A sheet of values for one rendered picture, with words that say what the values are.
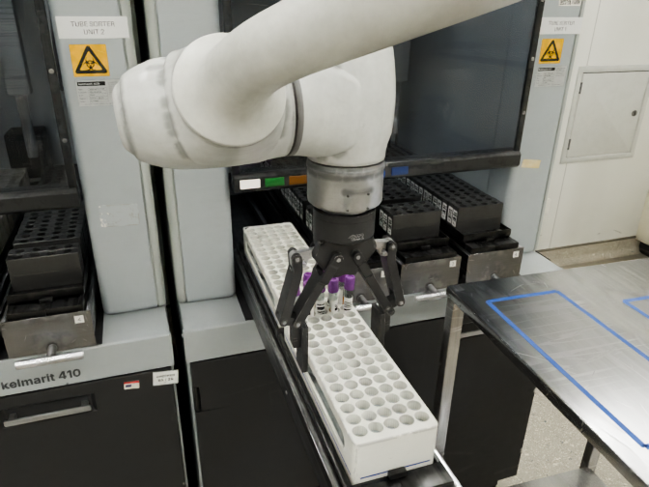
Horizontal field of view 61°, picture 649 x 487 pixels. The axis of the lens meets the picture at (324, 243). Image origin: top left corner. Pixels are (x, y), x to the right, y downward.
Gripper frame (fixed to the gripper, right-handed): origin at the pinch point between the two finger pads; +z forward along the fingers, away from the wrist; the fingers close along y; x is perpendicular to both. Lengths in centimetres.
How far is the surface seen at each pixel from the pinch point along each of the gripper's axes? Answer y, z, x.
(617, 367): 37.7, 4.3, -11.0
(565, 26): 60, -38, 38
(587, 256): 198, 85, 149
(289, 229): 3.7, 0.0, 40.1
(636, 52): 199, -19, 149
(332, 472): -6.2, 5.7, -15.1
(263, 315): -6.5, 5.6, 19.3
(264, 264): -4.6, -0.4, 25.9
